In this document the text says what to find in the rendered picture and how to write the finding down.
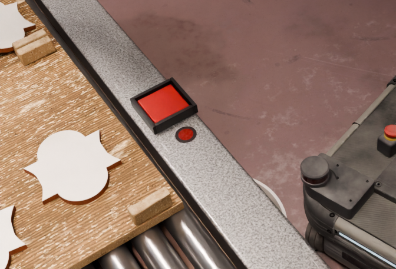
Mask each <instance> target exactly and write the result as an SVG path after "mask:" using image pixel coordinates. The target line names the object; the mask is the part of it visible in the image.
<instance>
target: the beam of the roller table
mask: <svg viewBox="0 0 396 269"><path fill-rule="evenodd" d="M34 1H35V2H36V3H37V5H38V6H39V7H40V9H41V10H42V12H43V13H44V14H45V16H46V17H47V18H48V19H49V21H50V22H51V23H52V25H53V26H54V27H55V29H56V30H57V31H58V33H59V34H60V35H61V36H62V38H63V39H64V41H65V42H66V43H67V45H68V46H69V47H70V48H71V50H72V51H73V53H75V55H76V56H77V58H78V59H79V60H80V62H81V63H82V64H83V66H84V67H85V68H86V70H87V71H88V72H89V74H90V75H91V76H92V77H93V79H94V80H95V82H96V83H97V84H98V86H99V87H100V88H101V89H102V91H103V92H104V93H105V95H106V96H107V98H108V99H109V100H110V101H111V103H112V104H113V105H114V106H115V108H116V109H117V111H118V112H119V113H120V115H121V116H122V117H123V118H124V120H125V121H126V123H128V125H129V126H130V128H131V129H132V130H133V132H134V133H135V134H136V136H137V137H138V138H139V140H140V141H141V142H142V144H143V145H144V146H145V147H146V149H147V150H148V152H149V153H150V154H151V156H152V157H153V158H154V159H155V161H156V162H157V163H158V165H159V166H160V168H161V169H162V170H163V171H164V173H165V174H166V175H167V176H168V178H169V179H170V181H171V182H172V183H173V185H174V186H175V187H176V188H177V190H178V191H179V193H181V195H182V196H183V198H184V199H185V200H186V202H187V203H188V205H189V206H190V207H191V208H192V210H193V211H194V212H195V214H196V215H197V216H198V217H199V219H200V220H201V222H202V223H203V224H204V226H205V227H206V228H207V229H208V231H209V232H210V233H211V235H212V236H213V238H214V239H215V240H216V241H217V243H218V244H219V245H220V246H221V248H222V249H223V251H224V252H225V253H226V255H227V256H228V257H229V258H230V260H231V261H232V263H233V264H234V265H235V266H236V268H237V269H331V268H330V267H329V266H328V265H327V263H326V262H325V261H324V260H323V259H322V258H321V257H320V255H319V254H318V253H317V252H316V251H315V250H314V249H313V248H312V246H311V245H310V244H309V243H308V242H307V240H306V239H304V237H303V236H302V235H301V234H300V232H299V231H298V230H297V229H296V228H295V227H294V226H293V225H292V223H291V222H290V221H289V220H288V219H287V218H286V217H285V215H284V214H283V213H282V212H281V211H280V209H279V208H278V207H277V206H276V205H275V204H274V203H273V201H272V200H271V199H270V198H269V197H268V196H267V195H266V194H265V192H264V191H263V190H262V189H261V187H260V186H258V185H257V183H256V182H255V181H254V180H253V178H252V177H251V176H250V175H249V174H248V173H247V172H246V171H245V169H244V168H243V167H242V166H241V165H240V164H239V163H238V161H237V160H236V159H235V158H234V157H233V155H232V154H231V153H230V152H229V151H228V150H227V149H226V147H225V146H224V145H223V144H222V143H221V142H220V141H219V140H218V138H217V137H216V136H215V135H214V133H212V132H211V130H210V129H209V128H208V127H207V126H206V124H205V123H204V122H203V121H202V120H201V119H200V118H199V117H198V115H197V114H194V115H192V116H190V117H188V118H186V119H184V120H182V121H180V122H178V123H177V124H175V125H173V126H171V127H169V128H167V129H165V130H164V131H162V132H159V133H158V134H156V135H154V134H153V132H152V131H151V130H150V128H149V127H148V126H147V125H146V123H145V122H144V121H143V120H142V118H141V117H140V116H139V114H138V113H137V112H136V111H135V109H134V108H133V107H132V105H131V101H130V98H132V97H134V96H136V95H138V94H140V93H142V92H144V91H145V90H147V89H149V88H151V87H153V86H155V85H157V84H159V83H161V82H163V81H165V80H166V79H165V77H164V76H163V75H162V74H161V73H160V72H159V70H158V69H157V68H156V67H155V66H154V65H153V64H152V63H151V61H150V60H149V59H148V58H147V57H146V56H145V55H144V54H143V52H142V51H141V50H140V48H139V47H138V46H137V45H136V44H135V43H134V42H133V41H132V40H131V38H130V37H129V36H128V35H127V34H126V33H125V32H124V30H123V29H122V28H121V27H120V26H119V24H118V23H116V21H115V20H114V19H113V18H112V16H111V15H110V14H109V13H108V12H107V11H106V10H105V9H104V7H103V6H102V5H101V4H100V3H99V2H98V1H97V0H34ZM181 127H193V128H194V129H195V130H196V132H197V135H196V137H195V139H194V140H193V141H190V142H187V143H182V142H179V141H178V140H176V137H175V133H176V131H177V130H178V129H180V128H181Z"/></svg>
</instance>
